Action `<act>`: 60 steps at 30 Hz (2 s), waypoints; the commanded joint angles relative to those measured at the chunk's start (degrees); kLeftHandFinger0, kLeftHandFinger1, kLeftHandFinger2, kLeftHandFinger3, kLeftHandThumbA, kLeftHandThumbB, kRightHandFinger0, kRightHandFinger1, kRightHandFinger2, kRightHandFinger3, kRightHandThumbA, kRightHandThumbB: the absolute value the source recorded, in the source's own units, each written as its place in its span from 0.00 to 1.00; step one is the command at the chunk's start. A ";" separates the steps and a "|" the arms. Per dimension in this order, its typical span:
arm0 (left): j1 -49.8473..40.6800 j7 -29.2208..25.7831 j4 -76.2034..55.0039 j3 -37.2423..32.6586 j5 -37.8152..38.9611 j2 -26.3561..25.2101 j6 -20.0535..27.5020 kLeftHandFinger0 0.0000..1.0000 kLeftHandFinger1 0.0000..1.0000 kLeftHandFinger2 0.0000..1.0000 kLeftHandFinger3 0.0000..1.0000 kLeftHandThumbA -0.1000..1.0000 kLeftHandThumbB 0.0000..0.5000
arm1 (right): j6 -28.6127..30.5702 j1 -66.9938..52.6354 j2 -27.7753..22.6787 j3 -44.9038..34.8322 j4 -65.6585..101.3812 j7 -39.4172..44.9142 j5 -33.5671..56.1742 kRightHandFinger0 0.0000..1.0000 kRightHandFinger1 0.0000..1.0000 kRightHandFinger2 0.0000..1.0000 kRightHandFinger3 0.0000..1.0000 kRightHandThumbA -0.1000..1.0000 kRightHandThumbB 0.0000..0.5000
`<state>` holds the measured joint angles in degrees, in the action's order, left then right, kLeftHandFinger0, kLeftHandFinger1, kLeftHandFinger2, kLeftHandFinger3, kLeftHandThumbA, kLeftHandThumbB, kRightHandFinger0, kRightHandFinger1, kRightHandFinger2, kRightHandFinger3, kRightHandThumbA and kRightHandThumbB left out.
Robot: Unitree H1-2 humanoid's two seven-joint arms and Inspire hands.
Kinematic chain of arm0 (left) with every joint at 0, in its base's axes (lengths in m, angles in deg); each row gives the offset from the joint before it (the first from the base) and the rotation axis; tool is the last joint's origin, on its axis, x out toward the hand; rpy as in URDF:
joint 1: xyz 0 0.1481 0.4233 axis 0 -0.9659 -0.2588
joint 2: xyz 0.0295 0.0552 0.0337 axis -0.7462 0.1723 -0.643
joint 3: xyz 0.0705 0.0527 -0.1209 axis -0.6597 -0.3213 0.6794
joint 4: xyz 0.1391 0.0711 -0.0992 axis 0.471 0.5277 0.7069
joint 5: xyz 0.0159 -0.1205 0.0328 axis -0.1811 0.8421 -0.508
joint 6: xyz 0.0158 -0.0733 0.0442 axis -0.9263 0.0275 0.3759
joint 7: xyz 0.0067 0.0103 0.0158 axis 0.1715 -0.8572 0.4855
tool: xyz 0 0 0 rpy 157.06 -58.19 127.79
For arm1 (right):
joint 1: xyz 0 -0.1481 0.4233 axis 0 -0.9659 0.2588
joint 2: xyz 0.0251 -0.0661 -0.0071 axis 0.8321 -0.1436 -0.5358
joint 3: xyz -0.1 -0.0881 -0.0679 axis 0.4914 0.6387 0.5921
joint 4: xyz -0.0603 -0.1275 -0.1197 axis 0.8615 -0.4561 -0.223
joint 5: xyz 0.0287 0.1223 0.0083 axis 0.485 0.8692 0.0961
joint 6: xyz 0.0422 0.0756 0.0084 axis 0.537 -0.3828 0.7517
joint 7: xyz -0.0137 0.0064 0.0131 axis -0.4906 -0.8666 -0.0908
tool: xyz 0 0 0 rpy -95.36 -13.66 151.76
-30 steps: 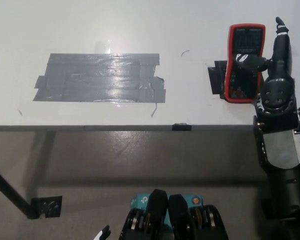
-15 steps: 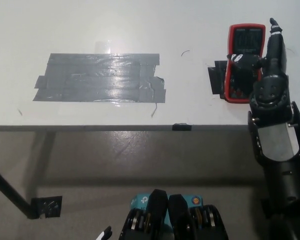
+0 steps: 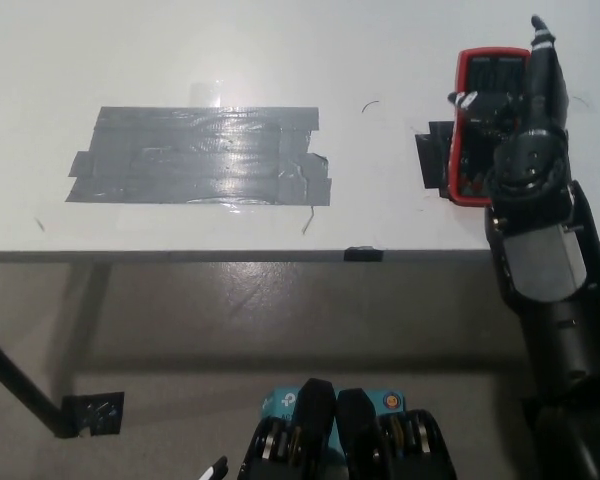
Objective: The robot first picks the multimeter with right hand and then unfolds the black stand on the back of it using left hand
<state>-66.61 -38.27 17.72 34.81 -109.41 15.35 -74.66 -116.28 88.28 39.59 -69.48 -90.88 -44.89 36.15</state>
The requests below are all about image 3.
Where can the white and black left hand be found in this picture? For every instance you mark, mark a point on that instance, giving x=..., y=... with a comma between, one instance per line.
x=215, y=470

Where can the black right hand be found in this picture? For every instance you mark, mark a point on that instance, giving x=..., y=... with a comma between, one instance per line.
x=547, y=90

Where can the red digital multimeter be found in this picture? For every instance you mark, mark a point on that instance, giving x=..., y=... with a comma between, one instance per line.
x=467, y=165

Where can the black and teal robot torso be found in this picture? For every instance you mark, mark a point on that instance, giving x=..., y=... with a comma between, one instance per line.
x=325, y=430

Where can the black table leg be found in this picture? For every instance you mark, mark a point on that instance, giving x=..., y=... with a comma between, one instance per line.
x=20, y=385

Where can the small black tape piece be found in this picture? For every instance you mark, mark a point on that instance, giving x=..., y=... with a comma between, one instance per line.
x=362, y=254

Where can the grey duct tape patch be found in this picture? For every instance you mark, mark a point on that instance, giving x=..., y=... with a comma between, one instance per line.
x=200, y=157

